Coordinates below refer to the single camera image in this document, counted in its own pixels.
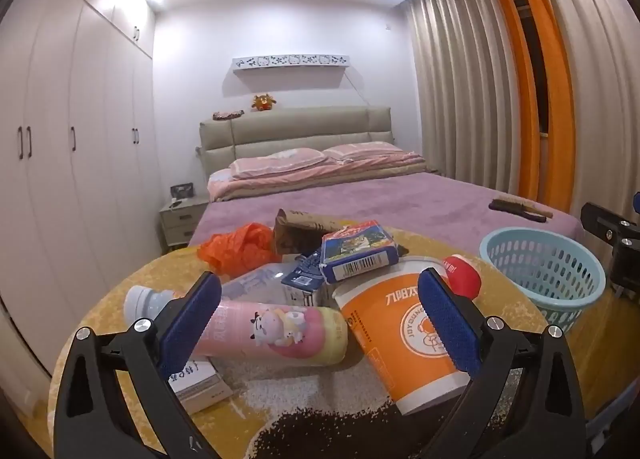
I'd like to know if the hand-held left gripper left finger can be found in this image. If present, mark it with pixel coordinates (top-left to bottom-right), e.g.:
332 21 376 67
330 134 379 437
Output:
52 270 223 459

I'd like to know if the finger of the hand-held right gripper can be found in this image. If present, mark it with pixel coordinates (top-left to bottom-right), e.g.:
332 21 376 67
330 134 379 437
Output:
612 237 640 298
580 202 640 243

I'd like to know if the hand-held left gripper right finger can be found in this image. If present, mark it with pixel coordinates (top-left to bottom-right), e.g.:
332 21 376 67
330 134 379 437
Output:
417 266 586 459

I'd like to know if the light blue plastic basket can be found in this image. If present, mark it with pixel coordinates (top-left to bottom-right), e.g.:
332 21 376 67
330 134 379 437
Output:
480 226 607 335

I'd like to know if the red and white small bottle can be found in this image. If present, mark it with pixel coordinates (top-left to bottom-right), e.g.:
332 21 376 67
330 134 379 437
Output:
442 254 482 299

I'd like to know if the orange paper cup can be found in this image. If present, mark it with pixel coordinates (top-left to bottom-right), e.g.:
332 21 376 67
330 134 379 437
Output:
333 255 488 416

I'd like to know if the pink cartoon print bottle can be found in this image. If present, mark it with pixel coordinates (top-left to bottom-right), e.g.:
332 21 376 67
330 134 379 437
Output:
124 285 349 369

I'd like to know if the blue printed carton box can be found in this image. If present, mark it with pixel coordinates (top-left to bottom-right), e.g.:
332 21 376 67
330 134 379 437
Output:
320 220 401 285

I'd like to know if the blue and white milk carton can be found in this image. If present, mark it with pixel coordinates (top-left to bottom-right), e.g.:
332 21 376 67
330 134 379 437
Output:
281 251 337 307

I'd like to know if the small white box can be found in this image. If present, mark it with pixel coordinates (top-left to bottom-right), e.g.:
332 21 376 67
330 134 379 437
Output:
167 356 234 414

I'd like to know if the clear plastic bottle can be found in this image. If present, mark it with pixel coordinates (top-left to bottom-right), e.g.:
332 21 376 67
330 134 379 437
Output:
220 261 301 307

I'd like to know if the dark bed brush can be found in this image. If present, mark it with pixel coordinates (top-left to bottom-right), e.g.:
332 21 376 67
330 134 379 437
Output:
488 198 553 223

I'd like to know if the orange plastic bag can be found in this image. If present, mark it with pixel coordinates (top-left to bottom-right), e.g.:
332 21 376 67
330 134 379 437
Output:
197 223 283 276

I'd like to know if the beige nightstand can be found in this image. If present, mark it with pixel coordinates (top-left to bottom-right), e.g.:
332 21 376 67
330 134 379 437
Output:
159 195 210 254

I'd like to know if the orange curtain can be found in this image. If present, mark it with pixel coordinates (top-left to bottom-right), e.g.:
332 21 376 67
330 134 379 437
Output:
507 0 573 212
480 0 541 195

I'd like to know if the beige curtain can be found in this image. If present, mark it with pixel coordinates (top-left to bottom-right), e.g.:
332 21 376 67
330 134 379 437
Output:
530 0 640 220
402 0 531 190

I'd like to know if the brown cardboard box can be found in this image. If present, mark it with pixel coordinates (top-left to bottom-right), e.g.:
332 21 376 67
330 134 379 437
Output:
273 208 351 256

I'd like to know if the purple bedspread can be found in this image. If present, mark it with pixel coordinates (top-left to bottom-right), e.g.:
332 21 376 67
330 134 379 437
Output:
187 172 583 260

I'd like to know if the dark window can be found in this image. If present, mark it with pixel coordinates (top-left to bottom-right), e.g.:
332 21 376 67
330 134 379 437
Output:
512 0 551 137

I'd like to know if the folded pink quilt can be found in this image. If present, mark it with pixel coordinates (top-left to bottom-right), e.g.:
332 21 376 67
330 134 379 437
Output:
207 154 428 202

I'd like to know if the pink pillow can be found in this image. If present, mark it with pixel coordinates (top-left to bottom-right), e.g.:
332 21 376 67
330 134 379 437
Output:
229 148 328 180
322 142 418 163

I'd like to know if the white wardrobe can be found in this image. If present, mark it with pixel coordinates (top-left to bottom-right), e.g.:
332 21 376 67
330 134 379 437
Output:
0 0 168 390

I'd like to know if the beige upholstered bed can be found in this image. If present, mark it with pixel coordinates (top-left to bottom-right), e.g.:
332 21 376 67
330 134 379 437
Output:
199 106 583 260

